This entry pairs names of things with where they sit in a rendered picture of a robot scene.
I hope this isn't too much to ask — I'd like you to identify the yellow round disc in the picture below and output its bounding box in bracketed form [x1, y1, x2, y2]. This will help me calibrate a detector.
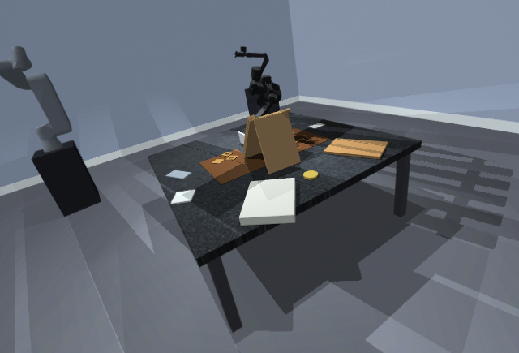
[303, 170, 318, 180]

